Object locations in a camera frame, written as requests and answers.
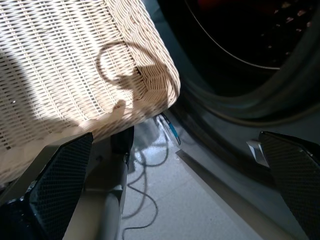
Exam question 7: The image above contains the blue pen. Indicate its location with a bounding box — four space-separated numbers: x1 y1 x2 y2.
159 113 181 146

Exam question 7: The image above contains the pale woven basket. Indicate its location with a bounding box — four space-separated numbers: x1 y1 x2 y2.
0 0 181 186

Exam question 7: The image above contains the grey washing machine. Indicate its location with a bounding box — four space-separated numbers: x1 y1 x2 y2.
142 0 320 240

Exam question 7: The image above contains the grey metal basket stand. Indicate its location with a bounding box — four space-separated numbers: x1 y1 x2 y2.
82 126 136 240

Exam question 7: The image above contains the thin floor cable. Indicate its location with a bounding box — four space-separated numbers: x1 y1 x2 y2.
122 134 171 240

